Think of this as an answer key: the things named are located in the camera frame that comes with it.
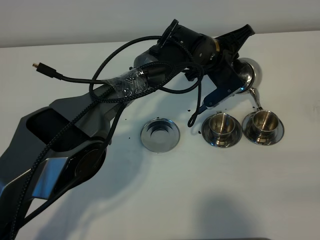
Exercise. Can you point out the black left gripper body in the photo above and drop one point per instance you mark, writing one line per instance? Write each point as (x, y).
(224, 56)

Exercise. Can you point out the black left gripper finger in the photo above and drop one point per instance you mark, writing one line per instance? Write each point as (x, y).
(234, 40)

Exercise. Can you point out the stainless steel teapot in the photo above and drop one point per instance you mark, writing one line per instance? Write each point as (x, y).
(250, 73)

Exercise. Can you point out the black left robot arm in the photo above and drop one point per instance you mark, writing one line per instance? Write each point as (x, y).
(63, 145)

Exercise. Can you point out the left stainless steel teacup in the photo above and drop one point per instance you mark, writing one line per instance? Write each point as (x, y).
(221, 125)

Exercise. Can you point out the stainless steel teacup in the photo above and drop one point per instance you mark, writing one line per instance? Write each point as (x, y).
(221, 125)
(265, 122)

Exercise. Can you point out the right stainless steel teacup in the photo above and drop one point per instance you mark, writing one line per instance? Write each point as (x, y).
(265, 122)

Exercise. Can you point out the round steel teapot tray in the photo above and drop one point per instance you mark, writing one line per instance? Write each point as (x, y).
(160, 135)

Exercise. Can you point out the right steel saucer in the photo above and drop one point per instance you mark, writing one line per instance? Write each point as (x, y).
(263, 140)

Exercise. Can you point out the steel saucer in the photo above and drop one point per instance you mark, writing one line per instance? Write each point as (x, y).
(263, 140)
(227, 142)

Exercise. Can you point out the left steel saucer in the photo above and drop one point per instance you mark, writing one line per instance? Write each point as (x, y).
(227, 142)

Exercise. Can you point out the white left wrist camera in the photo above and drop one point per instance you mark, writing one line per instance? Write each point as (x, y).
(227, 83)

